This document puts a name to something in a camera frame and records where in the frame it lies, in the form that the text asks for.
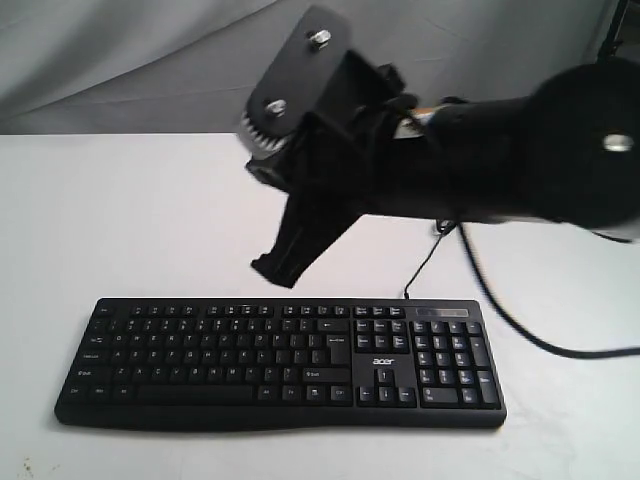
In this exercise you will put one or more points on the grey backdrop cloth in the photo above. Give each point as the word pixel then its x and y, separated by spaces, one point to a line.
pixel 77 67

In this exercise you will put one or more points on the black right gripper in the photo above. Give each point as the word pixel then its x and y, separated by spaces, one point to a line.
pixel 407 181

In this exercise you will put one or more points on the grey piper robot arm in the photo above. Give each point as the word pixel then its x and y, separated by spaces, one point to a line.
pixel 567 153

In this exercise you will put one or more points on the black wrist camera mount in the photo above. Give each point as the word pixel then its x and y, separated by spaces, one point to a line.
pixel 310 85

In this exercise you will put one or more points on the black tripod stand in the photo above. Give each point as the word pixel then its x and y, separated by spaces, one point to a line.
pixel 606 40

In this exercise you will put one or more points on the black acer keyboard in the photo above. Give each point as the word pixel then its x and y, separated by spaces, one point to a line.
pixel 248 364

